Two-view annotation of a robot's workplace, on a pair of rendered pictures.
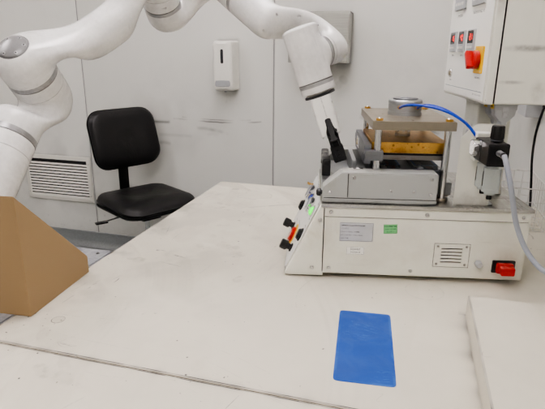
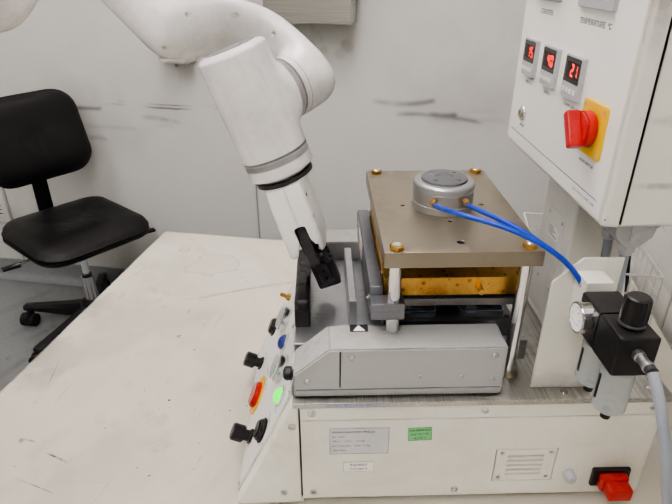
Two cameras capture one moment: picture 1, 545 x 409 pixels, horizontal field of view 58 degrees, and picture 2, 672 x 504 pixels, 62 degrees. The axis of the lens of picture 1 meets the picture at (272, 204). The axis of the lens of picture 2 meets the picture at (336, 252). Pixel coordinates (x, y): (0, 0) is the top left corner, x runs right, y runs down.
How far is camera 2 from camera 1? 0.57 m
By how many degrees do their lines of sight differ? 12
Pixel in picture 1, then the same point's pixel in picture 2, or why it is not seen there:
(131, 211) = (50, 254)
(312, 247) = (282, 466)
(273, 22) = (182, 30)
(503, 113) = (632, 233)
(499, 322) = not seen: outside the picture
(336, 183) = (319, 368)
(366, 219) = (377, 422)
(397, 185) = (432, 366)
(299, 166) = not seen: hidden behind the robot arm
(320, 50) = (277, 98)
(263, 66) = not seen: hidden behind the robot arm
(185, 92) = (118, 64)
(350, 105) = (359, 84)
